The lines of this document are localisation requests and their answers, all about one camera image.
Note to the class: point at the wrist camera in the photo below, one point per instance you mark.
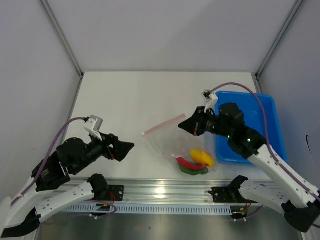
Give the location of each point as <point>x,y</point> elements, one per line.
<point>210,100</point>
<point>92,126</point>

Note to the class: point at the red chili pepper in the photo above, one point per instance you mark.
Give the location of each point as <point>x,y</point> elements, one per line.
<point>189,165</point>

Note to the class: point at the aluminium mounting rail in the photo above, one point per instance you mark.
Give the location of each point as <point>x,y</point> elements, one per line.
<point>167,191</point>

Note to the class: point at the blue plastic tray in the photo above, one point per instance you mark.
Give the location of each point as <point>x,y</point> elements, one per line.
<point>260,115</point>

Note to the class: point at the clear zip top bag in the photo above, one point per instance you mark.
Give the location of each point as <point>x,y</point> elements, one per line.
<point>170,142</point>

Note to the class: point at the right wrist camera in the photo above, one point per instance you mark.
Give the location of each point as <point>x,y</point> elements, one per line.
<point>210,100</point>

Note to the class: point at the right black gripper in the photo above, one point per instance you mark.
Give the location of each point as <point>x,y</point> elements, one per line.
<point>194,125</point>

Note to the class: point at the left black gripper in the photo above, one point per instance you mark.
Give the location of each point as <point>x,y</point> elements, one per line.
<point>120,150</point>

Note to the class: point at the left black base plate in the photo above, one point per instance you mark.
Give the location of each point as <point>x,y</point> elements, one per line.
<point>115,193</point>

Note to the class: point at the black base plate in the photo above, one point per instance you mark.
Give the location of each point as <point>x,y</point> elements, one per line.
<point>115,193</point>
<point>223,195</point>

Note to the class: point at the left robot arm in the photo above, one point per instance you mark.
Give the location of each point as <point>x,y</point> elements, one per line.
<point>35,205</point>

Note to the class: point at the green chili pepper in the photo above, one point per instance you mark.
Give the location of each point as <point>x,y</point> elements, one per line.
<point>191,172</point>

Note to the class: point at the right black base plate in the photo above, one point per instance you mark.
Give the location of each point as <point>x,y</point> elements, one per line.
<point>223,195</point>

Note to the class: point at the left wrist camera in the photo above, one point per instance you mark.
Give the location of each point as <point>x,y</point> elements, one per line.
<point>92,126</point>

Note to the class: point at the slotted cable duct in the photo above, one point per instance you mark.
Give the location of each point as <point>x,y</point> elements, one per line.
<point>156,209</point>

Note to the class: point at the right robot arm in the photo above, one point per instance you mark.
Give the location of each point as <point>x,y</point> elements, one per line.
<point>298,201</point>

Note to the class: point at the yellow orange mango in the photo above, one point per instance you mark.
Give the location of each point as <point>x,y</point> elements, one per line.
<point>202,157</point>

